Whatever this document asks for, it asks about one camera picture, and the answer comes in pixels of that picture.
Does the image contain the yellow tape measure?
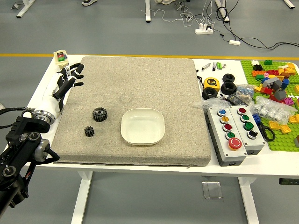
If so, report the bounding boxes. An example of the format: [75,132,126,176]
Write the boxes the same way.
[203,77,221,92]

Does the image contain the grey five-button control box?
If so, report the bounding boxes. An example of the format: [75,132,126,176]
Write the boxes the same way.
[206,105,248,167]

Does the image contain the white floor cable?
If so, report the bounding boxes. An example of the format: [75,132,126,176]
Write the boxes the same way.
[141,0,217,28]

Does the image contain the cream switch box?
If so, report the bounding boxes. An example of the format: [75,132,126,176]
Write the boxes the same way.
[53,49,70,69]

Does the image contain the bag of blue resistors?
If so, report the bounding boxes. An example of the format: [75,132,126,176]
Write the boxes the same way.
[235,84,256,105]

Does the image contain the white table leg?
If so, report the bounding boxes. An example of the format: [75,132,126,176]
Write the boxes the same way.
[71,171,93,224]
[238,176,260,224]

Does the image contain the green toy baseplate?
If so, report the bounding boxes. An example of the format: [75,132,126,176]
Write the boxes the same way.
[240,59,299,152]

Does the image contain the silver floor plate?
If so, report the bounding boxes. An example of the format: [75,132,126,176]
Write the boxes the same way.
[202,181,223,199]

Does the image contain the grey-brown cushion mat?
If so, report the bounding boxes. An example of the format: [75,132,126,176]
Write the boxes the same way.
[51,56,212,167]

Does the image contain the grey four-button control box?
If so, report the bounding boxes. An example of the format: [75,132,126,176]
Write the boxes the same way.
[228,105,266,155]

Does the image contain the black scissors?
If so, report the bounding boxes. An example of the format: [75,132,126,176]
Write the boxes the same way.
[258,121,276,142]

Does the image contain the grey sloped toy piece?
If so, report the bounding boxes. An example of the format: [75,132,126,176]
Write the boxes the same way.
[263,77,283,91]

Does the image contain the big black gear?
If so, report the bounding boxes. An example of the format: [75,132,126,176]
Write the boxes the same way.
[92,107,107,123]

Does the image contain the clear plastic bag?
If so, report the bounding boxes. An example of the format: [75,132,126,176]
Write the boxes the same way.
[192,98,231,114]

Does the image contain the black floor cable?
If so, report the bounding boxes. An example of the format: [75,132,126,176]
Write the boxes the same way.
[216,0,299,50]

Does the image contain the black power adapter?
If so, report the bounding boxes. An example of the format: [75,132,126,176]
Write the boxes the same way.
[226,93,246,105]

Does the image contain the white sneakers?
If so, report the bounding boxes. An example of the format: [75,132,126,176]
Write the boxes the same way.
[155,0,178,6]

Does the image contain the dark grey sloped brick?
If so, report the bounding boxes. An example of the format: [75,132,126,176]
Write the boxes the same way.
[273,88,287,101]

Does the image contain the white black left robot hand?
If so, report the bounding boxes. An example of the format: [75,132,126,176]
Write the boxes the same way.
[35,63,85,117]

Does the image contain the white power strip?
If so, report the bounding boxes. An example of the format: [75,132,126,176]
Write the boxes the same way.
[195,22,214,35]

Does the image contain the white square bowl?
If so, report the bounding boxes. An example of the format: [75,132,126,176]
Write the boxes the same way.
[120,108,165,147]

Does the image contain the black table control panel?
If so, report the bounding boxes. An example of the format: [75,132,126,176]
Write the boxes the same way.
[279,178,299,185]

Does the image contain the bag of white parts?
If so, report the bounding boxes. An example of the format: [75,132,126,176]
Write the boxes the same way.
[250,96,296,126]

